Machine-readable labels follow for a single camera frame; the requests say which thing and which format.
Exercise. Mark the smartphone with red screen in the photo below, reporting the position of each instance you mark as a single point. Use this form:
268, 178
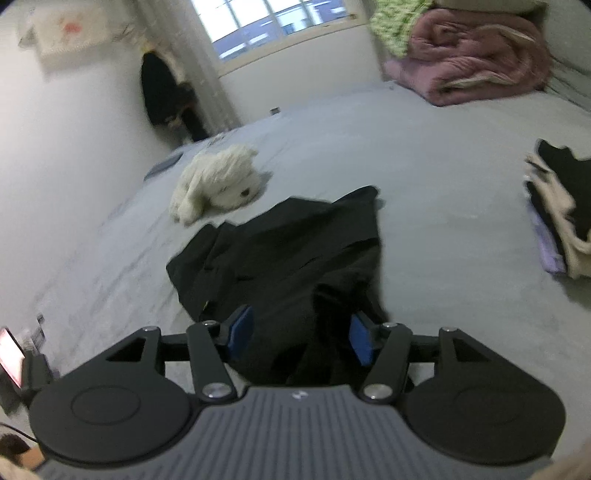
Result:
11, 355

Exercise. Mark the black phone holder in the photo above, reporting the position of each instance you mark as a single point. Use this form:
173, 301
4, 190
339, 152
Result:
39, 374

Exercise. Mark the green checked blanket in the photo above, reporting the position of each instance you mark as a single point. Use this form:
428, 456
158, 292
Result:
392, 27

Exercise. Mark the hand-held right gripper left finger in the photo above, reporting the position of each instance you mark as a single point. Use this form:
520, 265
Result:
242, 330

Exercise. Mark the grey curtain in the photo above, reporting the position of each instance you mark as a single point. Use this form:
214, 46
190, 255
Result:
203, 69

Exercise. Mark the window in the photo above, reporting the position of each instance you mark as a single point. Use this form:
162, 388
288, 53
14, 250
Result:
258, 27

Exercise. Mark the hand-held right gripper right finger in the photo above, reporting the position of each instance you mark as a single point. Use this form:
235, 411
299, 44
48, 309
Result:
360, 339

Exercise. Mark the person's right forearm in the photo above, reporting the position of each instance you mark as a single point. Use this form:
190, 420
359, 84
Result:
570, 466

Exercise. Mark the grey quilted duvet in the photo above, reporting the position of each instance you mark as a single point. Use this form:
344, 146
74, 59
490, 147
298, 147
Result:
570, 69

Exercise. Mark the pink quilt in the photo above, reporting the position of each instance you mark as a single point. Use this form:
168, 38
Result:
471, 60

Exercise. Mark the stack of folded clothes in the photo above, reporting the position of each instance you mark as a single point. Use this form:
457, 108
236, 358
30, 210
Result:
563, 221

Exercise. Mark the dark tablet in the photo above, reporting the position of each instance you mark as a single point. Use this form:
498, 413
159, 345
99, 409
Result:
164, 166

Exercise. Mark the white plush dog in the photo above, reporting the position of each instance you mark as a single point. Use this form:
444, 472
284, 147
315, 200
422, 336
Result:
212, 180

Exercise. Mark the black hanging coat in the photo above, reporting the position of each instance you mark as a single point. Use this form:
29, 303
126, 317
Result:
159, 92

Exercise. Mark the black pants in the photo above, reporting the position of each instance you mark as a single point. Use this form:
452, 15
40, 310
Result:
277, 249

